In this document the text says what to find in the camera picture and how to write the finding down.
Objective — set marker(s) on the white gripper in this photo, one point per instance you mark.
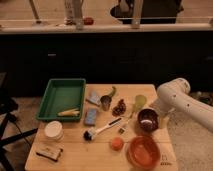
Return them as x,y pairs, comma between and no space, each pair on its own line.
164,117

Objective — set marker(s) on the dark brown bowl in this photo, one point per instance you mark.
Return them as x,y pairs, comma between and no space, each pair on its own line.
148,120

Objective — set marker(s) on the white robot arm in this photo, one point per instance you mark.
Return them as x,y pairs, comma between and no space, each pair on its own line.
175,95

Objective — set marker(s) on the green plastic tray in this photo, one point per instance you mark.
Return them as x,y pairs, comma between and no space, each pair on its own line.
62,95

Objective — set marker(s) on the light green plastic cup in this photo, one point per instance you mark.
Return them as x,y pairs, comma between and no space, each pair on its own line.
140,101

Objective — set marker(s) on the dark grape bunch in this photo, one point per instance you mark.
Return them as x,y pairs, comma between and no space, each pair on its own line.
119,109

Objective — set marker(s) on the orange plastic bowl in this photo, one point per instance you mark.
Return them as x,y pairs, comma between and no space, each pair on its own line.
143,153

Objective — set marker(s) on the small paint brush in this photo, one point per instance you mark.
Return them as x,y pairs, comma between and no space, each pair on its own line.
124,126

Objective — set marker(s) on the small orange fruit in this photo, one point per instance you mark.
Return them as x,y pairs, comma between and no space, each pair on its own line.
117,143

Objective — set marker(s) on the green chili pepper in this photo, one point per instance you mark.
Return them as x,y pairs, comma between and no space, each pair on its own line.
112,93

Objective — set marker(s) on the small metal cup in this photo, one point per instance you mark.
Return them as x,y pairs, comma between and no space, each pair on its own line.
105,102

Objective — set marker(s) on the blue sponge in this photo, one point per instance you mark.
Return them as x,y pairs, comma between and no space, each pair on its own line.
90,117

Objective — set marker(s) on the grey blue cloth block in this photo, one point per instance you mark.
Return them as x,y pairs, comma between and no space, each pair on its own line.
93,98

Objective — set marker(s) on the yellow corn cob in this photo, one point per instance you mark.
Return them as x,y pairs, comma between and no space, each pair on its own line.
71,112

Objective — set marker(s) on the white lidded jar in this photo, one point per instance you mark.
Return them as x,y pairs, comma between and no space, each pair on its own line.
54,130

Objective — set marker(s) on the red object on shelf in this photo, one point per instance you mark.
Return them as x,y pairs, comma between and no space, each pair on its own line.
88,21

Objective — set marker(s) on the white handled dish brush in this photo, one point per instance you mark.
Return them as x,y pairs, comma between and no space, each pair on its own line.
90,134

